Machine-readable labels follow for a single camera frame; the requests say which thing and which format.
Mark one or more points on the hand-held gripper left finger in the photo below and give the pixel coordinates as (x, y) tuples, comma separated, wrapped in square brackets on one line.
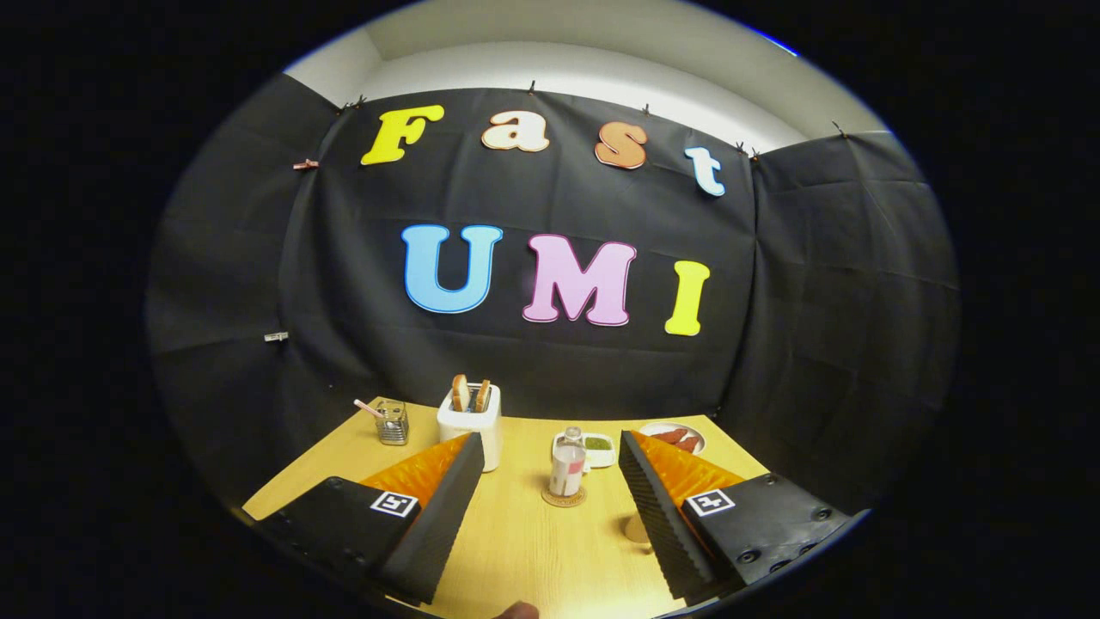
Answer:
[(447, 516)]

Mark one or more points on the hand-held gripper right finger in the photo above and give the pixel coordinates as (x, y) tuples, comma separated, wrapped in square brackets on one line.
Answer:
[(662, 524)]

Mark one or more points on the beige cup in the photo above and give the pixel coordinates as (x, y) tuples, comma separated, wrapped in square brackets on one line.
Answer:
[(638, 529)]

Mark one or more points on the round cork coaster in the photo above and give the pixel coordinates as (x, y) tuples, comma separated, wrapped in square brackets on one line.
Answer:
[(567, 501)]

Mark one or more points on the clear juice bottle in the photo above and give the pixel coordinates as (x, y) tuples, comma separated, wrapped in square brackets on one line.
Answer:
[(567, 468)]

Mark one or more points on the wooden table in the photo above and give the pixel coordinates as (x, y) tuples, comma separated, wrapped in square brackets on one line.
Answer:
[(516, 533)]

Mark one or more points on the red meat piece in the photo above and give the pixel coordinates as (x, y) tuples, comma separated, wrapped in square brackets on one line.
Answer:
[(689, 444), (670, 436)]

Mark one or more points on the white divided dish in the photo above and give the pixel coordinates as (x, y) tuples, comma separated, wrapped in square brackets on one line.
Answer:
[(601, 456)]

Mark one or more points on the white toaster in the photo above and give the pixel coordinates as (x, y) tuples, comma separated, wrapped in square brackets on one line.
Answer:
[(468, 425)]

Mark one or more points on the white round plate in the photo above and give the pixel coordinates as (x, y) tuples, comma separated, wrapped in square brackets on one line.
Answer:
[(657, 425)]

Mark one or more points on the metal mesh holder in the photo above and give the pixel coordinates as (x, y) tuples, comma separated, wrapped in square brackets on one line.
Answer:
[(393, 430)]

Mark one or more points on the toast slice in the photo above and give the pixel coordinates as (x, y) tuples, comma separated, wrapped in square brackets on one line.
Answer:
[(482, 396), (461, 394)]

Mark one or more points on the pink striped straw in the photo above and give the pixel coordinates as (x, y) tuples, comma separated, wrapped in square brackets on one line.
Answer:
[(368, 407)]

